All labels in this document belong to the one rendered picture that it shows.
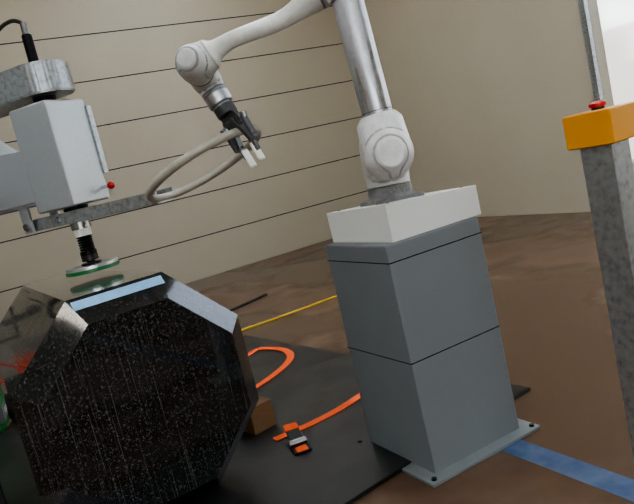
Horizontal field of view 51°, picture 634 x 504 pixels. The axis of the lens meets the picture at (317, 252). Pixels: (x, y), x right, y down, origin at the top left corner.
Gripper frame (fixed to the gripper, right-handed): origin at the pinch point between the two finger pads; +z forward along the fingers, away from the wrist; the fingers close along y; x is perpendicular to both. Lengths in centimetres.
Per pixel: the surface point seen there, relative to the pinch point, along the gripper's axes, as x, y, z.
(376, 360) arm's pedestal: -4, 6, 84
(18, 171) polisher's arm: 28, 88, -52
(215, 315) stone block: 17, 42, 40
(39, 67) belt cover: 17, 55, -77
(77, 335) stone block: 63, 50, 22
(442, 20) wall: -549, 143, -115
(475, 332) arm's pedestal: -22, -24, 92
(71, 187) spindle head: 22, 70, -33
